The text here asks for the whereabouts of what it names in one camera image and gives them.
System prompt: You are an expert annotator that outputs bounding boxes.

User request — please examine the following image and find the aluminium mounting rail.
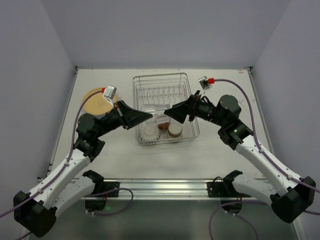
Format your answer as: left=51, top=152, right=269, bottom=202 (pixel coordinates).
left=69, top=177, right=276, bottom=201

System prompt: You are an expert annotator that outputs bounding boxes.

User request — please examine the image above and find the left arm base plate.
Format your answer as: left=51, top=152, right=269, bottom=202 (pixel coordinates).
left=86, top=181, right=120, bottom=199

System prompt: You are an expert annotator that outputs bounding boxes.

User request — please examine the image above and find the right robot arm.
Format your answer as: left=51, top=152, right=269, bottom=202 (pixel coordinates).
left=164, top=91, right=316, bottom=223

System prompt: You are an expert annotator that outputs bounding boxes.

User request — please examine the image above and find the yellow plate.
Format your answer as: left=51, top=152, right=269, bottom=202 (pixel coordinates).
left=82, top=92, right=113, bottom=118

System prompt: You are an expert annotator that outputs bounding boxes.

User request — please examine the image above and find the pink mug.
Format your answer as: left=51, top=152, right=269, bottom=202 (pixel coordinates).
left=157, top=118, right=171, bottom=131

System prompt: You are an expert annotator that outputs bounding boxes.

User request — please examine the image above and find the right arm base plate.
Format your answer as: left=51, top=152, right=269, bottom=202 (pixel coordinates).
left=206, top=181, right=240, bottom=198

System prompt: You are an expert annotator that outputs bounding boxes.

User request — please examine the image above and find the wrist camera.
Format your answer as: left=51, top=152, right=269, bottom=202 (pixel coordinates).
left=102, top=85, right=117, bottom=104
left=198, top=76, right=215, bottom=96

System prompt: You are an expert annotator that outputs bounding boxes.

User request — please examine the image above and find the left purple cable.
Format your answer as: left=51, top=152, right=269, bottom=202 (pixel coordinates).
left=0, top=87, right=134, bottom=240

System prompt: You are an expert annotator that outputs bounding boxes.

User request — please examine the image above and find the wire dish rack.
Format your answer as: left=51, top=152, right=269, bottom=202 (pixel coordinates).
left=132, top=72, right=200, bottom=146

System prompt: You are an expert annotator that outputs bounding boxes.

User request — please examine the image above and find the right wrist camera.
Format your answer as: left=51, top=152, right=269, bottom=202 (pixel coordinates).
left=198, top=76, right=215, bottom=96

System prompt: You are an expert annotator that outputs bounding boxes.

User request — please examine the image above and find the white striped bowl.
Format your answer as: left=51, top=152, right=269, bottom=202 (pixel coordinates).
left=138, top=125, right=161, bottom=143

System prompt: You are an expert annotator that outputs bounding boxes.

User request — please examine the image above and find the white brown cup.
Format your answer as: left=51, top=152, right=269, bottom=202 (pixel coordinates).
left=167, top=122, right=183, bottom=139

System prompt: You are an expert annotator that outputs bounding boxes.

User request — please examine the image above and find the clear glass tumbler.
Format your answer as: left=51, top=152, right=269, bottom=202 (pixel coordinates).
left=144, top=104, right=171, bottom=124

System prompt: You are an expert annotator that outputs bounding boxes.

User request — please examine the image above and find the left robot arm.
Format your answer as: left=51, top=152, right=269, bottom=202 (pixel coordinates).
left=13, top=100, right=153, bottom=238

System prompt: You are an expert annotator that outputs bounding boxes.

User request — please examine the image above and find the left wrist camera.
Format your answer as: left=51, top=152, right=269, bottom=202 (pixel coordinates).
left=102, top=85, right=117, bottom=104

